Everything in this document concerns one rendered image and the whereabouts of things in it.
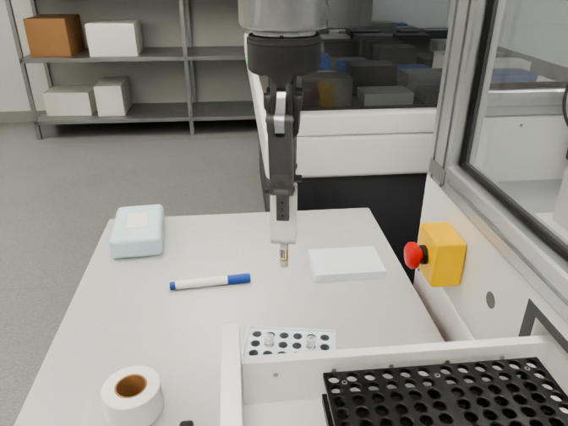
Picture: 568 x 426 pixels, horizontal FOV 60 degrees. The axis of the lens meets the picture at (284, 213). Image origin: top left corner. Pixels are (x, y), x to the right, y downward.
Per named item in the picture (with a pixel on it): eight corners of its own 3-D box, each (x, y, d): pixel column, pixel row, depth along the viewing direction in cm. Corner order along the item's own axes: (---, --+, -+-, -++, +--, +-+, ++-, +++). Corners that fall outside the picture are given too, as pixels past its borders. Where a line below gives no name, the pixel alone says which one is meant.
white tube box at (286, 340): (239, 390, 65) (238, 368, 63) (248, 345, 72) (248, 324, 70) (335, 395, 64) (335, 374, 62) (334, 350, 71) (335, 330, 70)
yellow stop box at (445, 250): (426, 289, 71) (433, 246, 68) (410, 262, 78) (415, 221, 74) (460, 286, 72) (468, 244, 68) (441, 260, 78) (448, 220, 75)
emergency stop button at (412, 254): (408, 274, 72) (412, 251, 70) (400, 259, 75) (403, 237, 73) (428, 273, 72) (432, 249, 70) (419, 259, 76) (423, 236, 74)
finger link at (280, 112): (295, 73, 50) (292, 80, 45) (294, 123, 52) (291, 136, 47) (271, 73, 50) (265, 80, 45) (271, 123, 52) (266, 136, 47)
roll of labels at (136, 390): (93, 420, 60) (87, 396, 59) (131, 380, 66) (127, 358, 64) (139, 440, 58) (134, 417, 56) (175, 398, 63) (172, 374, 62)
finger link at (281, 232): (297, 188, 56) (296, 190, 55) (296, 242, 59) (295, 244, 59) (270, 187, 56) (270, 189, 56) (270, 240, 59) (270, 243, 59)
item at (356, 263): (314, 282, 86) (314, 275, 85) (308, 256, 94) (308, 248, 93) (385, 278, 87) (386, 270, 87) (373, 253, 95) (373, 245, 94)
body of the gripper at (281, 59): (321, 37, 45) (318, 134, 49) (322, 26, 52) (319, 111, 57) (239, 36, 45) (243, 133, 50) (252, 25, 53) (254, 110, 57)
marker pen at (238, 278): (170, 292, 84) (169, 284, 83) (170, 286, 85) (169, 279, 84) (250, 283, 86) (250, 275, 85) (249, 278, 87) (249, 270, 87)
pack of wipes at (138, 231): (163, 256, 94) (161, 236, 92) (111, 261, 92) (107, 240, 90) (165, 220, 107) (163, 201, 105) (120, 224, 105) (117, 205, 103)
